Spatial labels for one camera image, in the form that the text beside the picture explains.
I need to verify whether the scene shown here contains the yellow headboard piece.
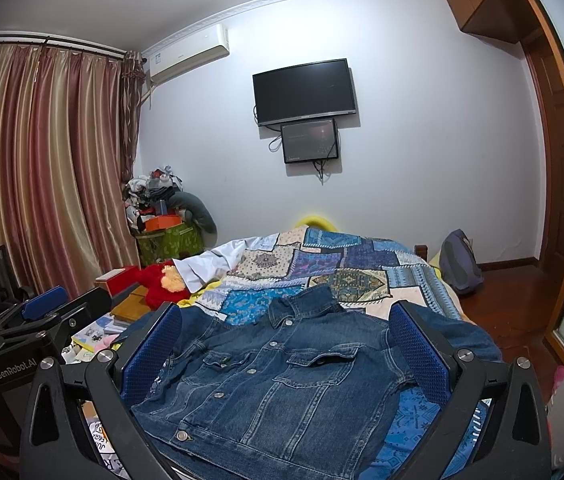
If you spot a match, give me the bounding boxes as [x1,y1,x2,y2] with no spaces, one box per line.
[295,214,337,232]

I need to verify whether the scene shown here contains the white air conditioner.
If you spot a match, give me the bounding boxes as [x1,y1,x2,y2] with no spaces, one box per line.
[143,24,230,86]

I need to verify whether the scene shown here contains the white shirt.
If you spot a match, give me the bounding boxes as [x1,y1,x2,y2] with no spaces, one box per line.
[174,240,246,292]

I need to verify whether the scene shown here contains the small black wall monitor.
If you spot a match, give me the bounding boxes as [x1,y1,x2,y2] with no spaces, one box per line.
[281,118,340,164]

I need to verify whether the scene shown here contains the scattered papers and books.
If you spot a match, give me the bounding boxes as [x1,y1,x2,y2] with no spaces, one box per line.
[61,313,130,364]

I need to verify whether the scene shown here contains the red plush toy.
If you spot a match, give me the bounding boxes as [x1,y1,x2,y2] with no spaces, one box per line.
[106,260,193,311]

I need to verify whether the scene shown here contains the grey green cushion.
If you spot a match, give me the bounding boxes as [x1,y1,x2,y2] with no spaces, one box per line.
[167,191,218,246]

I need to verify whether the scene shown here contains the blue denim jacket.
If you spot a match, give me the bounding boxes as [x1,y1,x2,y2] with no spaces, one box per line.
[112,284,504,480]

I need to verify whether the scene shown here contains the patchwork blue bedspread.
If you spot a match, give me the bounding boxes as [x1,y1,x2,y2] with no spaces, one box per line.
[176,224,494,480]

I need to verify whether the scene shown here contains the pink gold striped curtain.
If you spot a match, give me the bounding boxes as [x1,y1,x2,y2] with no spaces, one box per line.
[0,44,143,296]

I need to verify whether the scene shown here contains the pile of clothes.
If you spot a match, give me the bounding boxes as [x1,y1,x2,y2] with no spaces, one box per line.
[122,166,183,232]

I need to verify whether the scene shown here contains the black wall television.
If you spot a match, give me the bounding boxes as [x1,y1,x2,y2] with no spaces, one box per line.
[253,58,357,127]

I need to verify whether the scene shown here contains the brown overhead wooden cabinet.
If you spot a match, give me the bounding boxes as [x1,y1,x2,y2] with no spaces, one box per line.
[447,0,540,44]

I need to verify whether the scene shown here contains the brown wooden box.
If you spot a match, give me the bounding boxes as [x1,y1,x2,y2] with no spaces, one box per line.
[111,286,151,323]

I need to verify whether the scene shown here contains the grey purple bag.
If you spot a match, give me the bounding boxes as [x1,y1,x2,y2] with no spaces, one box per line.
[439,229,484,296]

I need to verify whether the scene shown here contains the green storage box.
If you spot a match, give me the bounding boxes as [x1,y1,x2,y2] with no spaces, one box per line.
[136,223,204,266]

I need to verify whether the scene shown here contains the brown wooden door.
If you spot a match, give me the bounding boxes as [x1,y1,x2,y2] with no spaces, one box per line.
[522,0,564,365]

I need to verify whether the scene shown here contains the orange box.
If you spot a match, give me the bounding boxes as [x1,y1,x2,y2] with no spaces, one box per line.
[144,214,182,232]

